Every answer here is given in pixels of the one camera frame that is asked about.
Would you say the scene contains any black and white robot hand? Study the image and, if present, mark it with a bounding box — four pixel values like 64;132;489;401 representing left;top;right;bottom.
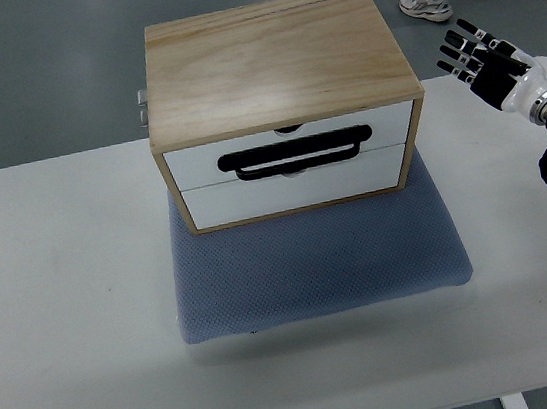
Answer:
437;18;547;125

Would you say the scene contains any white drawer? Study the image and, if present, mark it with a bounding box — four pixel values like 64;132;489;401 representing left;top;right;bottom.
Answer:
182;144;405;229
164;101;414;191

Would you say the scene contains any white table leg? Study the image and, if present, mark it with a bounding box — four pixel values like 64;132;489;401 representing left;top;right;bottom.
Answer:
499;393;529;409

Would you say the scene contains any white sneaker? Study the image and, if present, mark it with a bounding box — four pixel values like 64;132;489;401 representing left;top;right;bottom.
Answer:
398;0;454;23

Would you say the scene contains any wooden drawer cabinet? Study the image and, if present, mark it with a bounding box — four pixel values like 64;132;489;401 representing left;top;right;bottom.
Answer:
144;0;424;234

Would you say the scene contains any blue-grey mesh cushion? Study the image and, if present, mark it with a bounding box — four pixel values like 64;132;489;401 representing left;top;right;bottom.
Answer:
169;155;473;344

